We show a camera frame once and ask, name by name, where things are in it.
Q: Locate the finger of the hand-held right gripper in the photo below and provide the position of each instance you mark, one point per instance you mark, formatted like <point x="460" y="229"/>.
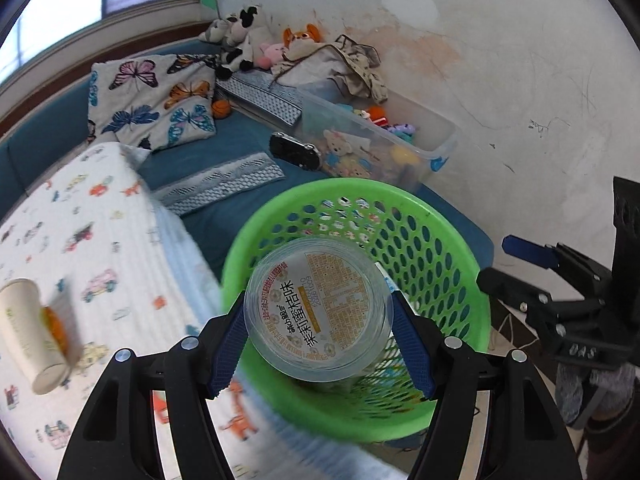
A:
<point x="510" y="287"/>
<point x="530" y="251"/>

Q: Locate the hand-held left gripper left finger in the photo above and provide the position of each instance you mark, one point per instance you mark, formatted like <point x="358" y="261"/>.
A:
<point x="227" y="347"/>

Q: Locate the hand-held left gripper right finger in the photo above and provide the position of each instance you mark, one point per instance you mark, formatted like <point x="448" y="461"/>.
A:
<point x="411" y="347"/>

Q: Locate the green plastic basket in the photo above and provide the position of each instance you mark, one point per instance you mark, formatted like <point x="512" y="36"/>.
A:
<point x="450" y="280"/>

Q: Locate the clear cup with printed lid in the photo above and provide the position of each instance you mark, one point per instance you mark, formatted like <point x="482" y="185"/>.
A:
<point x="320" y="310"/>

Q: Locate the person's right hand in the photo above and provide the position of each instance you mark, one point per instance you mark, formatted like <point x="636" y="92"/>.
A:
<point x="572" y="392"/>

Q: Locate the printed cartoon quilt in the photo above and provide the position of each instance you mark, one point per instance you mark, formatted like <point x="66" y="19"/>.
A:
<point x="100" y="260"/>

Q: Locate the grey knitted cloth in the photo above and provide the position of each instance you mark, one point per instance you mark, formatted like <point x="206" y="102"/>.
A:
<point x="220" y="185"/>

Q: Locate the clear plastic storage box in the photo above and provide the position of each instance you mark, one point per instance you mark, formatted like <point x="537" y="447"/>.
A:
<point x="415" y="135"/>

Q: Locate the orange peel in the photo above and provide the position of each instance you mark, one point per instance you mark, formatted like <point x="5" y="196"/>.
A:
<point x="54" y="327"/>

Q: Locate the white paper cup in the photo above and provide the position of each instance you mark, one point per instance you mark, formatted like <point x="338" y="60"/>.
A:
<point x="25" y="335"/>

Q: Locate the black handheld device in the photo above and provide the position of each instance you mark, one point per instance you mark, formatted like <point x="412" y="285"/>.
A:
<point x="295" y="151"/>

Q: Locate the blue sofa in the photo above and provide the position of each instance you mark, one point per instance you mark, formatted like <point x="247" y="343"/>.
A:
<point x="240" y="135"/>

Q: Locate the small toy basketball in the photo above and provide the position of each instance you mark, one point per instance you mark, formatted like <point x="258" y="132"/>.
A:
<point x="221" y="109"/>

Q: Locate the blue patterned folded cloth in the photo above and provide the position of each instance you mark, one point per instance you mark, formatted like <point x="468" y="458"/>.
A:
<point x="260" y="97"/>

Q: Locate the butterfly print pillow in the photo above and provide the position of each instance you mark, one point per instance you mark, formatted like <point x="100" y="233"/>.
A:
<point x="150" y="100"/>

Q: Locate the beige cloth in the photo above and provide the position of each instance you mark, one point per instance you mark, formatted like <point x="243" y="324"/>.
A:
<point x="330" y="70"/>

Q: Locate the pink plush toy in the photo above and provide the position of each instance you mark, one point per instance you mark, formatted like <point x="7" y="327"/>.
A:
<point x="270" y="56"/>

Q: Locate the black and white cow plush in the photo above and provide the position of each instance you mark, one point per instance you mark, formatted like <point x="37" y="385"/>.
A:
<point x="245" y="45"/>

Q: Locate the orange fox plush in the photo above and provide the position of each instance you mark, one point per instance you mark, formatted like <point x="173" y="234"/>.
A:
<point x="300" y="40"/>

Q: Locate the grey plush toy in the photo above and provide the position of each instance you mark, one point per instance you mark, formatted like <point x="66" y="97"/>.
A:
<point x="215" y="30"/>

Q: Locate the window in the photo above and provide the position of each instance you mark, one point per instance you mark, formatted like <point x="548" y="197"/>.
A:
<point x="60" y="5"/>

